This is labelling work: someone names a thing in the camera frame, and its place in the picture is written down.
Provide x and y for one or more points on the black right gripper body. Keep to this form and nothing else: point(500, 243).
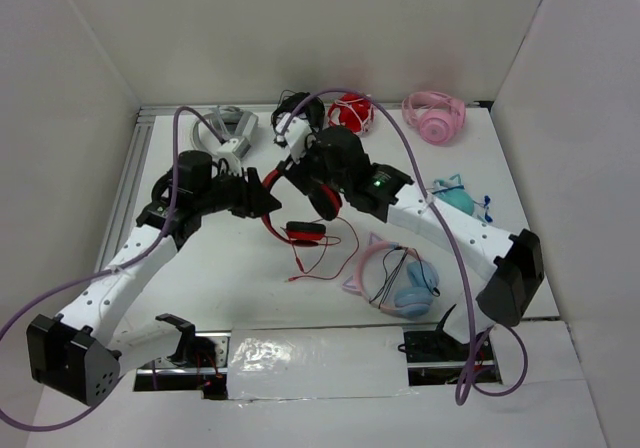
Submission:
point(312, 171)

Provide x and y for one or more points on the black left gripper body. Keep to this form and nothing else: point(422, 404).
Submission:
point(231, 194)

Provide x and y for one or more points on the red black headphones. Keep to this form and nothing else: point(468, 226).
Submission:
point(309, 238)

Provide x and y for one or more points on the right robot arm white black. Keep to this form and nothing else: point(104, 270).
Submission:
point(510, 265)

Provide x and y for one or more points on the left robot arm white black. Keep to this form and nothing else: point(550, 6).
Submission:
point(78, 352)

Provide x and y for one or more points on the red white folded headphones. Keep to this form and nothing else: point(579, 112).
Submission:
point(353, 112)

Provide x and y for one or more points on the grey white headphones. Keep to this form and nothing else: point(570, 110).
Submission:
point(223, 123)

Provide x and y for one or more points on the teal cat-ear headphones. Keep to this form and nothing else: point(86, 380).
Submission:
point(452, 191)

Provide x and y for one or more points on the pink blue cat-ear headphones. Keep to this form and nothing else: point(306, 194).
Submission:
point(394, 279)

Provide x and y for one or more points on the white glossy cover sheet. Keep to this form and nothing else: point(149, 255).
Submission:
point(324, 363)

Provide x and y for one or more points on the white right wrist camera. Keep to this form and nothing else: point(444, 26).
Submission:
point(291, 133)

